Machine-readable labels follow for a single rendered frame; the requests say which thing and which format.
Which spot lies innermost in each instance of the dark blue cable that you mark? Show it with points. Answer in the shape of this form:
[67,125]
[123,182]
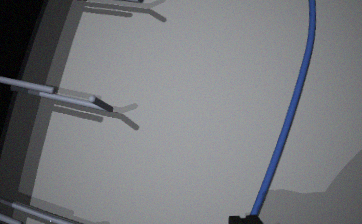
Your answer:
[291,111]

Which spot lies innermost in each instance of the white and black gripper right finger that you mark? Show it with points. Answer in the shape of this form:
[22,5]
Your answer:
[253,219]

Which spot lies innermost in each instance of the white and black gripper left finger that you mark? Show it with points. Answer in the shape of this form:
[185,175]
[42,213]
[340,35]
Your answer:
[236,220]

